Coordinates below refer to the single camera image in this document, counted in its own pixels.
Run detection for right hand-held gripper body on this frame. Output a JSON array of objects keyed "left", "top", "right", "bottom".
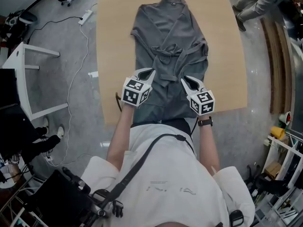
[{"left": 187, "top": 90, "right": 216, "bottom": 117}]

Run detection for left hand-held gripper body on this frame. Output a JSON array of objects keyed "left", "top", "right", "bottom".
[{"left": 120, "top": 77, "right": 153, "bottom": 109}]

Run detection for grey fabric belt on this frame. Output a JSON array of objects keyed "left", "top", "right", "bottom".
[{"left": 151, "top": 44, "right": 188, "bottom": 83}]

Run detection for grey robe garment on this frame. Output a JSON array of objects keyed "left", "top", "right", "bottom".
[{"left": 130, "top": 0, "right": 209, "bottom": 124}]

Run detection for person's left forearm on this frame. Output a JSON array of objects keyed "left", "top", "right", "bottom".
[{"left": 106, "top": 104, "right": 136, "bottom": 173}]

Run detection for person's right forearm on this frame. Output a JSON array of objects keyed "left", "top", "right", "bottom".
[{"left": 197, "top": 116, "right": 221, "bottom": 173}]

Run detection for person's black trousers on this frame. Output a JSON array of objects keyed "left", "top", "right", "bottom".
[{"left": 163, "top": 118, "right": 193, "bottom": 137}]

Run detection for white power strip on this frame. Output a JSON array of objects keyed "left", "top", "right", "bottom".
[{"left": 78, "top": 9, "right": 93, "bottom": 25}]

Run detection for yellow cup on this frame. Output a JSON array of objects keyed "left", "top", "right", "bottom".
[{"left": 271, "top": 126, "right": 286, "bottom": 139}]

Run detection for curved wooden boards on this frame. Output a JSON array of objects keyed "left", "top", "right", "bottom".
[{"left": 260, "top": 17, "right": 297, "bottom": 115}]

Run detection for red white cup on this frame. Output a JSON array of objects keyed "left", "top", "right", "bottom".
[{"left": 278, "top": 111, "right": 292, "bottom": 125}]

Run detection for white shelf unit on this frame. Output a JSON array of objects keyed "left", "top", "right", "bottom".
[{"left": 254, "top": 133, "right": 303, "bottom": 227}]

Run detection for person's white shirt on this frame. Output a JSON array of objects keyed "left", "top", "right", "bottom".
[{"left": 80, "top": 123, "right": 256, "bottom": 227}]

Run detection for cardboard box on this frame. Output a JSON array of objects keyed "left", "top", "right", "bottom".
[{"left": 264, "top": 161, "right": 282, "bottom": 178}]

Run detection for black office chair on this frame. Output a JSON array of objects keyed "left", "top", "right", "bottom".
[{"left": 243, "top": 164, "right": 294, "bottom": 199}]

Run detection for white side table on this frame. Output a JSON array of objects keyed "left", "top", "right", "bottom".
[{"left": 2, "top": 41, "right": 69, "bottom": 122}]

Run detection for black white equipment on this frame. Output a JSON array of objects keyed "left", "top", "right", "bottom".
[{"left": 4, "top": 10, "right": 38, "bottom": 27}]

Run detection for black equipment pack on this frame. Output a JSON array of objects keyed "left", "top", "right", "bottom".
[{"left": 26, "top": 166, "right": 124, "bottom": 227}]

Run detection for white shelf rack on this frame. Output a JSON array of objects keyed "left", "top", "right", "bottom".
[{"left": 0, "top": 174, "right": 48, "bottom": 227}]

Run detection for brown strap wristwatch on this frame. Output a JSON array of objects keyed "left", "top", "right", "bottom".
[{"left": 197, "top": 116, "right": 213, "bottom": 127}]

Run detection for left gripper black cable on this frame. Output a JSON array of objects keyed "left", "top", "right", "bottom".
[{"left": 115, "top": 91, "right": 124, "bottom": 113}]

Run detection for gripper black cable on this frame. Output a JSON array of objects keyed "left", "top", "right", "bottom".
[
  {"left": 115, "top": 91, "right": 124, "bottom": 113},
  {"left": 190, "top": 116, "right": 200, "bottom": 136}
]

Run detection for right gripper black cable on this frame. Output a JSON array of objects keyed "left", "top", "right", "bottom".
[{"left": 190, "top": 116, "right": 200, "bottom": 136}]

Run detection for black shoulder strap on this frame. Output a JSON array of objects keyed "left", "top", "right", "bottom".
[{"left": 92, "top": 133, "right": 195, "bottom": 213}]

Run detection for long white cable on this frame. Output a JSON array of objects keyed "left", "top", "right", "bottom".
[{"left": 44, "top": 24, "right": 90, "bottom": 167}]

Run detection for black floor cable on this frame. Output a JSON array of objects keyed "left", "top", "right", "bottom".
[{"left": 26, "top": 15, "right": 84, "bottom": 45}]

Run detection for grey harness strap black buckle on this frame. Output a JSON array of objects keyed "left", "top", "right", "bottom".
[{"left": 227, "top": 209, "right": 245, "bottom": 226}]

